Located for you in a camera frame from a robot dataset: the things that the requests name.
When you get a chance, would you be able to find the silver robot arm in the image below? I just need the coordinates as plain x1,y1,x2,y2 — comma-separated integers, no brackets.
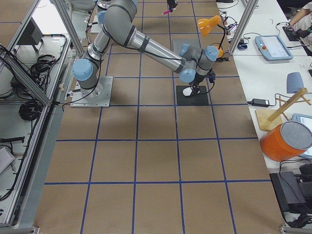
72,0,219,100

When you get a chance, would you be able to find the wooden stand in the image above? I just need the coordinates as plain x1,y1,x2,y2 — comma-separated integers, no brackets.
255,87,312,131

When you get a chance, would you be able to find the black mousepad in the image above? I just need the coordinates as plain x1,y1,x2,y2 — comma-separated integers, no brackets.
175,85,209,106

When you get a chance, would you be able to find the orange cylindrical container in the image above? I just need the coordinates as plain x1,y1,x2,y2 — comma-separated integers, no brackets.
260,121,312,162

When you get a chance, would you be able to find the orange desk lamp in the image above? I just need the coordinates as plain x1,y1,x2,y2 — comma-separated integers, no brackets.
197,15,225,59

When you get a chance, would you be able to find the silver closed laptop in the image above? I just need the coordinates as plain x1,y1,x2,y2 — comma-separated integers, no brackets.
173,39,199,57

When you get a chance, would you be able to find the black power adapter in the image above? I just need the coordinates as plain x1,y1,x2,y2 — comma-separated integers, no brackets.
249,98,270,107

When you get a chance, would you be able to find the white computer mouse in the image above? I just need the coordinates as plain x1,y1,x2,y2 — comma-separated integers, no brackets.
183,87,195,97

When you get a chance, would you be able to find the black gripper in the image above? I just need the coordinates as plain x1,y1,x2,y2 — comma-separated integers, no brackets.
189,73,208,96
167,0,177,11

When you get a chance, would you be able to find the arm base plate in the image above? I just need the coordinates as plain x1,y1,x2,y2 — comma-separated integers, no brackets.
90,24,101,34
70,76,114,108

